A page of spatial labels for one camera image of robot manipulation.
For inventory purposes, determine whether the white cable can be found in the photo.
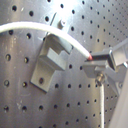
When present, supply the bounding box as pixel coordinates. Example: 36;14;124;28
0;21;93;62

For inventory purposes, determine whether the thin white wire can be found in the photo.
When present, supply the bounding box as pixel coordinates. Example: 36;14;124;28
98;81;106;128

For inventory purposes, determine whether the silver bracket screw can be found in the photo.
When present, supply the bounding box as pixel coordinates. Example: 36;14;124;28
60;20;66;27

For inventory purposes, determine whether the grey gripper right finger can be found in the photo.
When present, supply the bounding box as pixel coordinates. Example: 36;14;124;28
92;38;128;70

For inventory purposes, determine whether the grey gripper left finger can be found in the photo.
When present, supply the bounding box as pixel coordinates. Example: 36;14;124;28
83;61;126;95

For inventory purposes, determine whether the grey metal cable clip bracket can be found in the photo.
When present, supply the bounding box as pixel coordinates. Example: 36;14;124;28
30;12;74;94

